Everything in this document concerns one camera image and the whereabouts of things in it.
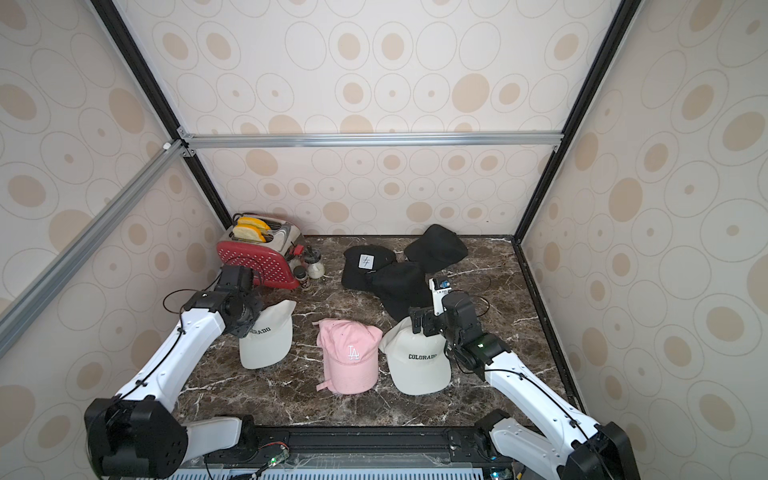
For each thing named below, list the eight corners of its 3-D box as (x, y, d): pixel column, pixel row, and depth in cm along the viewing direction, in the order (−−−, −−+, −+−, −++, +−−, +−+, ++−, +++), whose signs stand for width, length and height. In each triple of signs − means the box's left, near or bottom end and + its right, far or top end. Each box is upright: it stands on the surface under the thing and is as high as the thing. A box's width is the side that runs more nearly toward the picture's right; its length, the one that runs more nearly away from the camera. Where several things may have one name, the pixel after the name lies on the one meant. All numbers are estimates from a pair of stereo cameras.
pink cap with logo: (316, 395, 84) (306, 380, 74) (324, 338, 95) (317, 318, 85) (380, 395, 84) (378, 380, 74) (381, 338, 95) (380, 318, 85)
